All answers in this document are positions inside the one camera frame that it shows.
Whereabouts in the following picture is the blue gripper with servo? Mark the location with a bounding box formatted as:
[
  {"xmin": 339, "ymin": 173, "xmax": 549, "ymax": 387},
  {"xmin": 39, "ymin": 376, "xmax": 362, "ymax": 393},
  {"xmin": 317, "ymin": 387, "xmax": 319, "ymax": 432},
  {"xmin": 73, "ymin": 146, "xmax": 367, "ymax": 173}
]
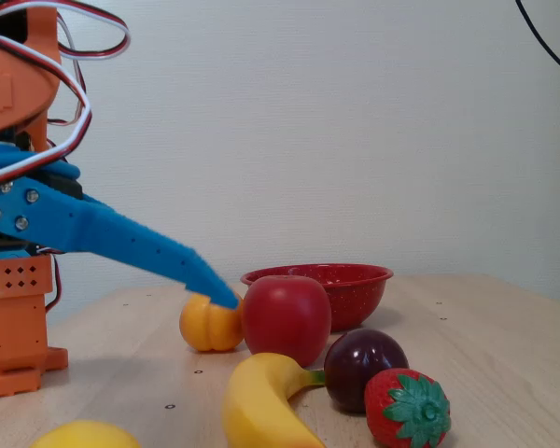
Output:
[{"xmin": 0, "ymin": 139, "xmax": 245, "ymax": 311}]

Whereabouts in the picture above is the yellow toy lemon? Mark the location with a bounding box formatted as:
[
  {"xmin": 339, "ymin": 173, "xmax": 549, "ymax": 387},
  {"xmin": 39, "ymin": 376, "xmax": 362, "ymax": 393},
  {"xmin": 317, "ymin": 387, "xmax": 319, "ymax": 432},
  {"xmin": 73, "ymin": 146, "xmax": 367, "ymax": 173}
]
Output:
[{"xmin": 27, "ymin": 419, "xmax": 142, "ymax": 448}]

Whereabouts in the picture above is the orange robot base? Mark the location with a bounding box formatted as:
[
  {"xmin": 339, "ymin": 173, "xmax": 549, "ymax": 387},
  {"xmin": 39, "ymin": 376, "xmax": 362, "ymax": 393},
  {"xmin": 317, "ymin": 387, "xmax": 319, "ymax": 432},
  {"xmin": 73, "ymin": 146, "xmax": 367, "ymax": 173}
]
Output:
[{"xmin": 0, "ymin": 366, "xmax": 43, "ymax": 401}]

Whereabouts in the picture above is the red speckled bowl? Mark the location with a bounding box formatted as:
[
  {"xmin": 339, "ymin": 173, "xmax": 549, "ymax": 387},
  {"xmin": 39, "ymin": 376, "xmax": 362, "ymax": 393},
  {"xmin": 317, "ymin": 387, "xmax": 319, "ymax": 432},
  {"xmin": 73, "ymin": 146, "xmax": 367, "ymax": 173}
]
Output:
[{"xmin": 240, "ymin": 263, "xmax": 395, "ymax": 333}]

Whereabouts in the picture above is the orange toy peach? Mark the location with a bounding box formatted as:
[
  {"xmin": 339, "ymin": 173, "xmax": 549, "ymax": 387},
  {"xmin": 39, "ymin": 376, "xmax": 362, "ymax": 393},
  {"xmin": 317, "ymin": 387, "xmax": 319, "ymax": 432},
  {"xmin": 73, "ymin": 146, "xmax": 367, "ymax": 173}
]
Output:
[{"xmin": 179, "ymin": 293, "xmax": 245, "ymax": 353}]

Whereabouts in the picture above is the red toy apple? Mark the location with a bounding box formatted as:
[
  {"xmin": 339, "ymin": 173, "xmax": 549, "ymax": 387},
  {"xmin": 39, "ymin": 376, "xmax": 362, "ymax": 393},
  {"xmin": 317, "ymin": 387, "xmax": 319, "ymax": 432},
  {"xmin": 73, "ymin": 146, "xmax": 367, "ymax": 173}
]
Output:
[{"xmin": 241, "ymin": 274, "xmax": 332, "ymax": 369}]

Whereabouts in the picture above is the yellow toy banana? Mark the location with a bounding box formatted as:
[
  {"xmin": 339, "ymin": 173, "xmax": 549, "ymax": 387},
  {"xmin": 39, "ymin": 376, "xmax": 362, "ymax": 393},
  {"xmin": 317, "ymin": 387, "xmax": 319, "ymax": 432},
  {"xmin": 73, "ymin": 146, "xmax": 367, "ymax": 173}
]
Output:
[{"xmin": 220, "ymin": 352, "xmax": 328, "ymax": 448}]

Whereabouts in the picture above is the purple toy plum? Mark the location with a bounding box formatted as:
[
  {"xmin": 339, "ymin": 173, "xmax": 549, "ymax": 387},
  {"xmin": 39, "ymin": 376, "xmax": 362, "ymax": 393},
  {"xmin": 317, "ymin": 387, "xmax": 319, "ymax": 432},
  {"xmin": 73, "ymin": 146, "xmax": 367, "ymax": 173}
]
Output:
[{"xmin": 323, "ymin": 328, "xmax": 410, "ymax": 415}]

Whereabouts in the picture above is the red toy strawberry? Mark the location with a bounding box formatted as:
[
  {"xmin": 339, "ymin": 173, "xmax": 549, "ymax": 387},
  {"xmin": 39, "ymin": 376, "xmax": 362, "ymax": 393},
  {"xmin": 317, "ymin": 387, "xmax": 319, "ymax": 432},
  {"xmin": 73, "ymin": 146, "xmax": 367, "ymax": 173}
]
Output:
[{"xmin": 364, "ymin": 368, "xmax": 452, "ymax": 448}]

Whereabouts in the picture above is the white red black servo cable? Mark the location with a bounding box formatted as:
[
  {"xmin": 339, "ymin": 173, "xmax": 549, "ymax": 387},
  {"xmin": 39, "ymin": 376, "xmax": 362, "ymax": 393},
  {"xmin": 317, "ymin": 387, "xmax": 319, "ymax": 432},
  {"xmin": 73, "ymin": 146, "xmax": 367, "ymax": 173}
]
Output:
[
  {"xmin": 0, "ymin": 0, "xmax": 132, "ymax": 61},
  {"xmin": 0, "ymin": 28, "xmax": 93, "ymax": 189}
]

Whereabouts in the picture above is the thin black cable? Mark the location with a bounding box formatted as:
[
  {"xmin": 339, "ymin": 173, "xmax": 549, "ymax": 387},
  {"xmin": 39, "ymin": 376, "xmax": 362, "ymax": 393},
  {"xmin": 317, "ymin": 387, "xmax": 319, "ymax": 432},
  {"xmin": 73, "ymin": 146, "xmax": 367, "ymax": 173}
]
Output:
[{"xmin": 514, "ymin": 0, "xmax": 560, "ymax": 81}]

